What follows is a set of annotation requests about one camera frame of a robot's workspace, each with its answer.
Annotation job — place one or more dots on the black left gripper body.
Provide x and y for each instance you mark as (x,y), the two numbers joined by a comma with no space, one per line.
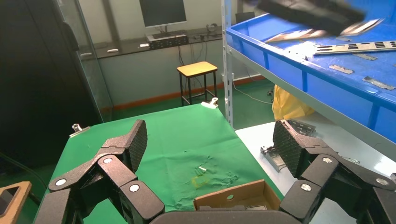
(284,7)

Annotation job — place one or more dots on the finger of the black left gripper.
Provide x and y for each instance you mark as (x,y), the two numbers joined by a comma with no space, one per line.
(334,24)
(337,12)

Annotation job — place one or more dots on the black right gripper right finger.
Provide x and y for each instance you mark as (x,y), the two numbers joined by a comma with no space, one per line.
(321,168)

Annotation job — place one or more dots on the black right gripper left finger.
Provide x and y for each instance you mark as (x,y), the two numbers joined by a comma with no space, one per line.
(114,174)

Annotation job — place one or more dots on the silver slotted metal plate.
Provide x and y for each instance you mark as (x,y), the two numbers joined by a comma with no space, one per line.
(256,207)
(338,48)
(294,35)

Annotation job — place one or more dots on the blue plastic tray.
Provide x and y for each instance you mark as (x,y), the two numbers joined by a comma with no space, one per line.
(340,92)

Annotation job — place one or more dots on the brown cardboard box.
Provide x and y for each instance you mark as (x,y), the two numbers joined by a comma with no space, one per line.
(235,193)

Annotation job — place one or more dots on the silver binder clip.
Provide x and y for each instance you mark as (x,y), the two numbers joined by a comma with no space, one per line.
(210,103)
(79,130)

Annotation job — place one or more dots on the yellow plastic bag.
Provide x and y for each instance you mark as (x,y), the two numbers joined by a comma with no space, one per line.
(290,106)

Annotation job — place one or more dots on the white metal shelving rack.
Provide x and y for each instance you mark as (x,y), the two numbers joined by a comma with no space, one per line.
(250,136)

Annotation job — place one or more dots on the green table cloth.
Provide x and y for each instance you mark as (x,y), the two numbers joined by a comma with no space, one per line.
(185,136)

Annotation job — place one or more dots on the small white tape scrap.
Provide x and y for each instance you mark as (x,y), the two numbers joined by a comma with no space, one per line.
(202,169)

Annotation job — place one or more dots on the brown framed dark panel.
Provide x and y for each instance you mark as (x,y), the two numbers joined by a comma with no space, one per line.
(21,191)

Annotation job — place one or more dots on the wooden top black stool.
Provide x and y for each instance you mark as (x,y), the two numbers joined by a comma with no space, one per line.
(196,68)

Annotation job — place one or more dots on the black rack device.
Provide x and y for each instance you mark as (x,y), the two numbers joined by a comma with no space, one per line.
(168,41)

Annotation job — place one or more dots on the black computer monitor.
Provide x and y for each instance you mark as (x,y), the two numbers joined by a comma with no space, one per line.
(162,12)

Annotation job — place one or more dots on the dark desk counter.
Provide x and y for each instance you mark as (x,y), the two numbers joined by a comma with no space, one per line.
(130,49)

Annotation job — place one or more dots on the black glass door cabinet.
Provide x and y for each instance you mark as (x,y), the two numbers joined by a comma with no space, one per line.
(31,77)

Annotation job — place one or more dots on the grey folded metal bracket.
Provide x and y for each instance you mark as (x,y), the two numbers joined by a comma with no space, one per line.
(352,160)

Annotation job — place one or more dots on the dark stamped metal bracket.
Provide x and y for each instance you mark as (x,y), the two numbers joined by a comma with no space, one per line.
(304,126)

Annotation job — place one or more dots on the flat stamped metal bracket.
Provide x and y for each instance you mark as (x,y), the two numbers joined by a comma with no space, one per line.
(272,159)

